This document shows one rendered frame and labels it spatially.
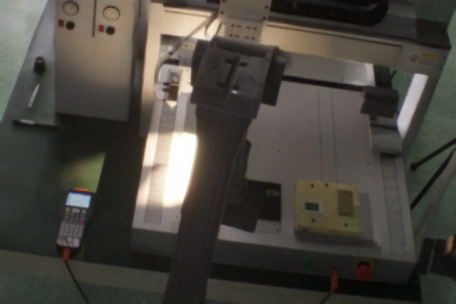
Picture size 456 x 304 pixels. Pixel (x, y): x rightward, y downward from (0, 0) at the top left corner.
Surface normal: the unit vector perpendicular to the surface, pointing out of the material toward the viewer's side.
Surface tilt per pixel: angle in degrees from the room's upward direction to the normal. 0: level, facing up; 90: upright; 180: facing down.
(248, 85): 1
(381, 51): 90
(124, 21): 90
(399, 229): 0
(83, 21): 90
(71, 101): 90
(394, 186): 0
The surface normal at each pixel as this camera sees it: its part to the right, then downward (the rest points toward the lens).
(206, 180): -0.15, 0.34
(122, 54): -0.06, 0.70
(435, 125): 0.13, -0.70
